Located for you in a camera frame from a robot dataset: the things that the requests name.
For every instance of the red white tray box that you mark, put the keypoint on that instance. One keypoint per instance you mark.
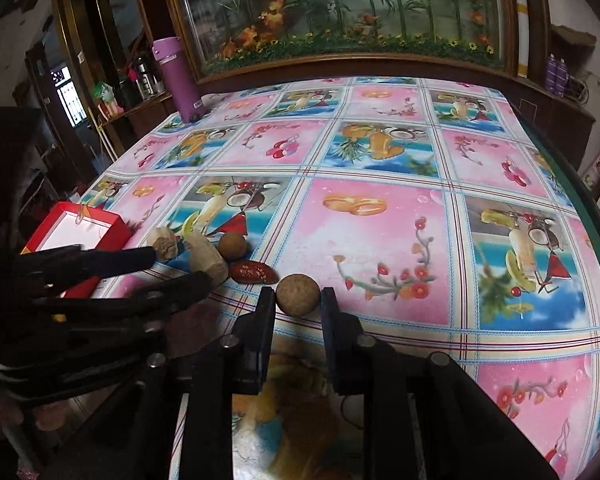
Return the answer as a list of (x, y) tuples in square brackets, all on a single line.
[(71, 224)]

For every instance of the flower bamboo glass panel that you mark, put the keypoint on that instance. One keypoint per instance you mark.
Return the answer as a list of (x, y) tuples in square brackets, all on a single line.
[(230, 34)]

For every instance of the purple bottles on shelf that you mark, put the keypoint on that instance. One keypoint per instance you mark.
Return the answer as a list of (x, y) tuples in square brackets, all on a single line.
[(556, 76)]

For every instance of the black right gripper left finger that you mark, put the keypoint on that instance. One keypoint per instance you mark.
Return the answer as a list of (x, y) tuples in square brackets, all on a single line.
[(250, 357)]

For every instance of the beige biscuit chunk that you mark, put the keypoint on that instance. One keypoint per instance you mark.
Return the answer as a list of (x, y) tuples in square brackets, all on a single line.
[(165, 243)]

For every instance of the purple thermos bottle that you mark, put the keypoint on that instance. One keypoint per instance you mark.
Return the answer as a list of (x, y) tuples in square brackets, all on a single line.
[(170, 55)]

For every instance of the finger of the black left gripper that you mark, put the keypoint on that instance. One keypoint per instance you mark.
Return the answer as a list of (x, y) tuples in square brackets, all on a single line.
[(80, 264), (148, 303)]

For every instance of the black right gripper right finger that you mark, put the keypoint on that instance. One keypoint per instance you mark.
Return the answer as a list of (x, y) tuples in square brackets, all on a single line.
[(346, 359)]

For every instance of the beige biscuit cylinder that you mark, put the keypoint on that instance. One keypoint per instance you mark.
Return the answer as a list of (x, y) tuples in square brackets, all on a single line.
[(204, 257)]

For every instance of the brown longan fruit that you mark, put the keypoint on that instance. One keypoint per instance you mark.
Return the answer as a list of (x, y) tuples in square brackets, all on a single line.
[(232, 246), (297, 295)]

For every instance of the colourful patterned tablecloth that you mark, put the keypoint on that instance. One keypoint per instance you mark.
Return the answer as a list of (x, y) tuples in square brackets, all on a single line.
[(440, 222)]

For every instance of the red date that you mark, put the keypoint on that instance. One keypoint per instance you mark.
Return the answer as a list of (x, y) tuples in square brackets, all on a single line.
[(249, 272)]

